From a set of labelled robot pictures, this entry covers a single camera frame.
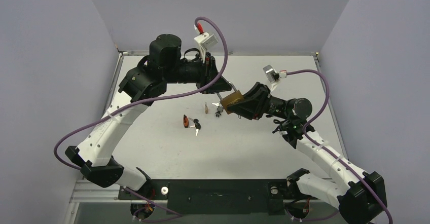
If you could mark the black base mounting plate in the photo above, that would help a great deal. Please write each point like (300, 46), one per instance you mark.
(223, 196)

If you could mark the black key bunch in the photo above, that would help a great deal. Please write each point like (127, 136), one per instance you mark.
(196, 125)

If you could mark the orange black padlock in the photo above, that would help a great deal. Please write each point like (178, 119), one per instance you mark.
(185, 121)

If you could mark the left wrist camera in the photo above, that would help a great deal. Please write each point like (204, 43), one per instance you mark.
(204, 40)

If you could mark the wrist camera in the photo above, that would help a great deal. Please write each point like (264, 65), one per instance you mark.
(204, 40)
(273, 77)

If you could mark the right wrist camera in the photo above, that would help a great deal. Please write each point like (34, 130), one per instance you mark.
(273, 77)

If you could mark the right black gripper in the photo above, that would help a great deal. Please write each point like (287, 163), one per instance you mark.
(265, 101)

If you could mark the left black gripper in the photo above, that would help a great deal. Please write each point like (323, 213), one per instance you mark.
(209, 72)

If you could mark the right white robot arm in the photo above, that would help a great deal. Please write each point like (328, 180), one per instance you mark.
(358, 196)

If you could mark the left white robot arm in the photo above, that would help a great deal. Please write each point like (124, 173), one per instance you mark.
(165, 64)

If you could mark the large brass padlock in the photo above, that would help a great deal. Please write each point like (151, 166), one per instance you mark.
(230, 99)

